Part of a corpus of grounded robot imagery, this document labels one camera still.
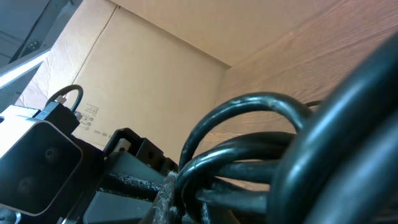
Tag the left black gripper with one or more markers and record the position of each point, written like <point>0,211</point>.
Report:
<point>121,184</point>

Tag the cardboard backdrop panel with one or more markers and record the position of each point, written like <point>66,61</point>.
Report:
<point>158,67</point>

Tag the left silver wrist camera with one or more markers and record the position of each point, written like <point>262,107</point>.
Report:
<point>37,161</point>

